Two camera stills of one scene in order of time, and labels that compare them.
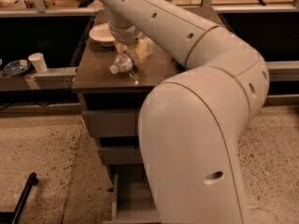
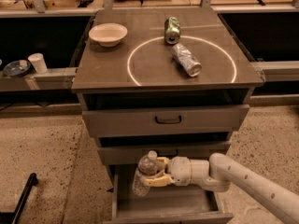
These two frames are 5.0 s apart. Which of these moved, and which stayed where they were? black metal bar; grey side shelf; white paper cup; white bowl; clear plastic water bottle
Moved: clear plastic water bottle
Stayed: white bowl; black metal bar; white paper cup; grey side shelf
